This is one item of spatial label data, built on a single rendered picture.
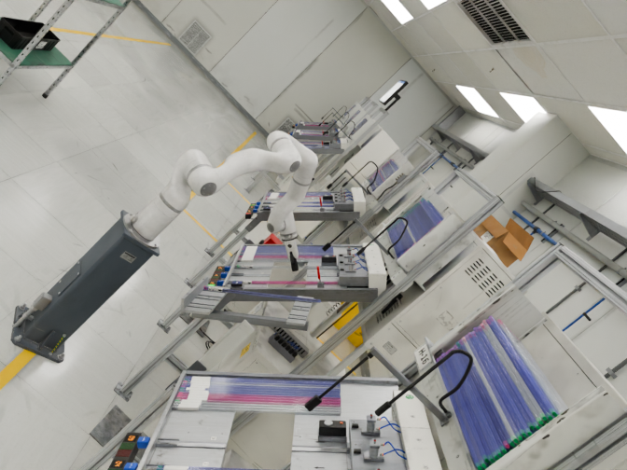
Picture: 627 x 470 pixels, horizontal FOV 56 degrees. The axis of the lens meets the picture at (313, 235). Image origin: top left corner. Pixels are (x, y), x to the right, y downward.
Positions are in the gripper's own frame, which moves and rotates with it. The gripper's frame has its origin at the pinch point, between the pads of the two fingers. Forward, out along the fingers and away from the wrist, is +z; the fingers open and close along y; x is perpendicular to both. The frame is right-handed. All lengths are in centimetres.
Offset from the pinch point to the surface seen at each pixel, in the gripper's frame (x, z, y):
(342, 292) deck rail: -22.9, 5.2, -32.1
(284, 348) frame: 11.2, 35.8, -16.8
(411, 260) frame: -55, -5, -34
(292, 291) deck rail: -0.4, 0.9, -32.0
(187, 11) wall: 198, -228, 849
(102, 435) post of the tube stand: 87, 38, -67
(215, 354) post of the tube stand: 32, 12, -63
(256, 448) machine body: 33, 80, -32
